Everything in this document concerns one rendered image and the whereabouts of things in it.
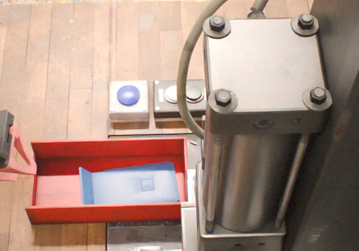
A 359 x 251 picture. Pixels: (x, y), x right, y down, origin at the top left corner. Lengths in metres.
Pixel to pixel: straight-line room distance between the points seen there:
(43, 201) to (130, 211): 0.15
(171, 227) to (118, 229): 0.08
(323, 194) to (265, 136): 0.08
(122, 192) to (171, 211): 0.10
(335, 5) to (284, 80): 0.07
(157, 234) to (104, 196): 0.11
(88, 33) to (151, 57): 0.13
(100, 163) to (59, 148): 0.07
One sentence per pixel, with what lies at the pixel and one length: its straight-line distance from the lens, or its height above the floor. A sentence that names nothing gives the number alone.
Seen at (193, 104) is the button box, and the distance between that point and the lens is 1.22.
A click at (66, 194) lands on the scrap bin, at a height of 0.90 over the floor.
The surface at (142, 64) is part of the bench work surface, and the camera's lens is 1.31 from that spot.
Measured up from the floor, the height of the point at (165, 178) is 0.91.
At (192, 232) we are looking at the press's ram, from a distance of 0.84.
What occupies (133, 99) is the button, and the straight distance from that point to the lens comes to 1.22.
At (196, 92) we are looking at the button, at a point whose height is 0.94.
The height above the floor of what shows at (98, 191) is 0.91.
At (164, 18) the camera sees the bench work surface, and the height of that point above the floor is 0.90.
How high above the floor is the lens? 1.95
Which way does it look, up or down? 58 degrees down
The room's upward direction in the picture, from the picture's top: 1 degrees clockwise
